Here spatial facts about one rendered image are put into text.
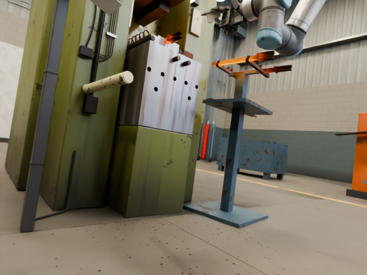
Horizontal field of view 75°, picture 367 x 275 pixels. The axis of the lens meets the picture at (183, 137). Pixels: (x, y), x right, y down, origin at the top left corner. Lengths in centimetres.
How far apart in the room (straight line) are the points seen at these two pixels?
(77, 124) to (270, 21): 98
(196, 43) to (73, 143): 108
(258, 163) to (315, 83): 509
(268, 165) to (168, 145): 356
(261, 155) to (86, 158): 388
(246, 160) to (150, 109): 384
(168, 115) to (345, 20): 888
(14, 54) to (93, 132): 532
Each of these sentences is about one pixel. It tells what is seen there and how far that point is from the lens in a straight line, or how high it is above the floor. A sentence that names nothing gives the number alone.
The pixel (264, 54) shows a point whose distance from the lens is 152.
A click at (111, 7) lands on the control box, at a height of 94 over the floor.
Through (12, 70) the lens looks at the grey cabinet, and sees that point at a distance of 649.
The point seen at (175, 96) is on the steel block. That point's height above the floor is 67.
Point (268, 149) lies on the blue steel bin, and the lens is 477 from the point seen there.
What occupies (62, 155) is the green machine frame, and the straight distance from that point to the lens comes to 131.
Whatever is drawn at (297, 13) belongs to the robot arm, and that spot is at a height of 95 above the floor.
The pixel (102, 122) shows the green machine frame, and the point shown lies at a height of 46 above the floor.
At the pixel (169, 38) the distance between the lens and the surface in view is 148.
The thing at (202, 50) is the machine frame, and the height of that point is 111.
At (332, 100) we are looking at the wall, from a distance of 898.
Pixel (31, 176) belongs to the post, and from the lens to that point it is 106.
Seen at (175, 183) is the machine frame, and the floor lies 17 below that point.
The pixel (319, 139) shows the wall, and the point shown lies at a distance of 885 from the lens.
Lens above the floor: 38
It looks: 3 degrees up
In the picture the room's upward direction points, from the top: 7 degrees clockwise
